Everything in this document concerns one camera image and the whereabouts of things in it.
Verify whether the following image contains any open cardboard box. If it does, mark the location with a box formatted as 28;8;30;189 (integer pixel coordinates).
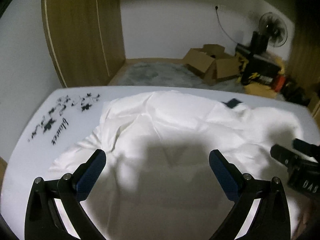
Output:
182;44;240;86

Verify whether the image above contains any black yellow storage box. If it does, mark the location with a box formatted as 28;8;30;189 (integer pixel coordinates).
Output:
235;44;282;86

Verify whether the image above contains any grey fluffy rug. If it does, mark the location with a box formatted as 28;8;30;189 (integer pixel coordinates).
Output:
116;62;245;94

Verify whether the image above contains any black standing fan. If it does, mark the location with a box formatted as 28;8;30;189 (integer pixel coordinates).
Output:
258;12;288;47

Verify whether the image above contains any brown wooden wardrobe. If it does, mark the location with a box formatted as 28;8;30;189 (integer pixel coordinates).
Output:
41;0;126;87

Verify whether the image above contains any white puffer jacket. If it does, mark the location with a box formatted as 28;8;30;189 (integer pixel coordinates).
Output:
48;91;303;239

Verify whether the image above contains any black wall cable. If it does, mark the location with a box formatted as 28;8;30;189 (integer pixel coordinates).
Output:
214;4;239;45

